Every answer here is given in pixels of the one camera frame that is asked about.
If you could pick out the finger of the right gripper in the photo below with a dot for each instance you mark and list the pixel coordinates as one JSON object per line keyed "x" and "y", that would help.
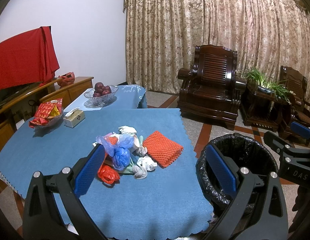
{"x": 279, "y": 142}
{"x": 301, "y": 130}

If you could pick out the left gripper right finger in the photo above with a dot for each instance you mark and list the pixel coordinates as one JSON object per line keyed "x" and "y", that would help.
{"x": 270, "y": 220}

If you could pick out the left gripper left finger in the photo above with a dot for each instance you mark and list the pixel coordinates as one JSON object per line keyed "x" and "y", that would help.
{"x": 42, "y": 218}

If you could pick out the red plastic bag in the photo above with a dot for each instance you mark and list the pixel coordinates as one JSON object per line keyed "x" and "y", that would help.
{"x": 106, "y": 172}

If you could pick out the orange foam net sleeve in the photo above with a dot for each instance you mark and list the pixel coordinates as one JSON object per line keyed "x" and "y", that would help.
{"x": 161, "y": 149}

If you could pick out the white paper ball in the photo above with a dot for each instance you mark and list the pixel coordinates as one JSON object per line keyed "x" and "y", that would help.
{"x": 143, "y": 166}

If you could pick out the white tissue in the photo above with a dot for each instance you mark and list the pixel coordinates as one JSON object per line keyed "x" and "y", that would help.
{"x": 127, "y": 130}

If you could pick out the black lined trash bin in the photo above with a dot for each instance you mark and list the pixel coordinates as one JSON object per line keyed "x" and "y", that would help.
{"x": 239, "y": 152}

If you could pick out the dark wooden side table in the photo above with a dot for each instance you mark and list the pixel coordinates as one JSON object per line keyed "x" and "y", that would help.
{"x": 261, "y": 109}

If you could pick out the dark wooden armchair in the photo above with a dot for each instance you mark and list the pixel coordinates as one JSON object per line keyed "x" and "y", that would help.
{"x": 210, "y": 89}
{"x": 298, "y": 109}

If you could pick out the green potted plant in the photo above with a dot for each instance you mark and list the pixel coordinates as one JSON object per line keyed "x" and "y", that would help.
{"x": 267, "y": 84}

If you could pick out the glass candy dish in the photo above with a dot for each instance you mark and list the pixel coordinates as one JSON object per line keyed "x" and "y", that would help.
{"x": 52, "y": 122}

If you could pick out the cream tissue box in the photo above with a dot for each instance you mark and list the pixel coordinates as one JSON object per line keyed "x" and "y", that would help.
{"x": 74, "y": 117}

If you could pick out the red snack packets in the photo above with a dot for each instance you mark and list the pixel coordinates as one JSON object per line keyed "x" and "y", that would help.
{"x": 46, "y": 111}

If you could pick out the beige patterned curtain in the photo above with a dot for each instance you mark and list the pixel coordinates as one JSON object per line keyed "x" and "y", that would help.
{"x": 161, "y": 36}

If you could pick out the wooden tv cabinet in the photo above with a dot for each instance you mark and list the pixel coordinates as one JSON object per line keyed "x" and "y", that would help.
{"x": 25, "y": 104}

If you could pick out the glass fruit bowl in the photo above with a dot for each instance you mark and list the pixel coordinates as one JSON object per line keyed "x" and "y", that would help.
{"x": 101, "y": 100}

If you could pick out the dark red apples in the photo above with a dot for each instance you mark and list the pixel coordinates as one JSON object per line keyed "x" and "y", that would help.
{"x": 101, "y": 90}

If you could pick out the light blue tablecloth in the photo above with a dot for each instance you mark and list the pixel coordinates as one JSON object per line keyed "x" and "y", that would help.
{"x": 126, "y": 97}

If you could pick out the red cloth cover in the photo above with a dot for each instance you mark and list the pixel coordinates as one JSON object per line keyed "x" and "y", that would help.
{"x": 28, "y": 57}

